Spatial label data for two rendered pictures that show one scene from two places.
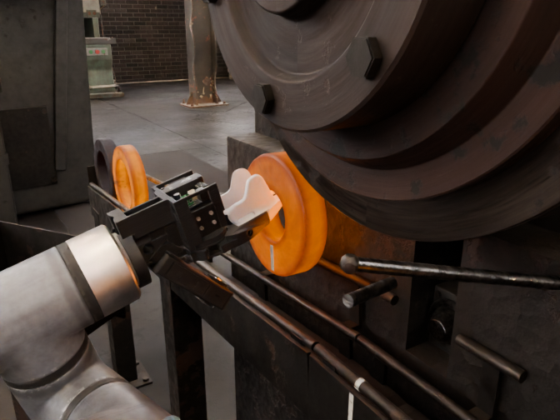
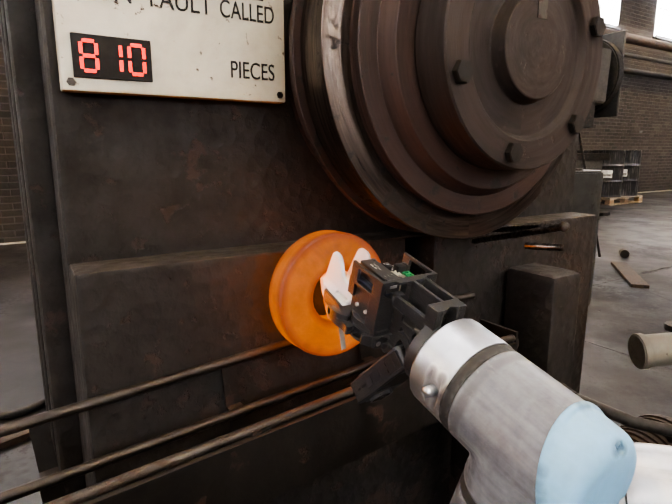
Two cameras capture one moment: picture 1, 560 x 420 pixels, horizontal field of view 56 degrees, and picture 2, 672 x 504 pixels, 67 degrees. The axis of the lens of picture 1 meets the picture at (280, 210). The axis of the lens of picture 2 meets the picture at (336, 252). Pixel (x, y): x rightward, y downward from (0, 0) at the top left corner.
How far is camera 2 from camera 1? 0.88 m
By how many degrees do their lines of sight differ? 87
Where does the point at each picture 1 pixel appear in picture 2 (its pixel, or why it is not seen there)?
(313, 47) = (532, 120)
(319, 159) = (454, 202)
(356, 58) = (578, 124)
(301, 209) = not seen: hidden behind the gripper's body
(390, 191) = (502, 202)
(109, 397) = not seen: hidden behind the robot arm
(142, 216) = (445, 295)
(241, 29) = (482, 106)
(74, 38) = not seen: outside the picture
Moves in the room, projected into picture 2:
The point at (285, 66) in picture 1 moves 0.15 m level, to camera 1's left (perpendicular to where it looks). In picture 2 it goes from (511, 132) to (570, 125)
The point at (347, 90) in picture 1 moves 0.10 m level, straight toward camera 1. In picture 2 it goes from (563, 140) to (647, 140)
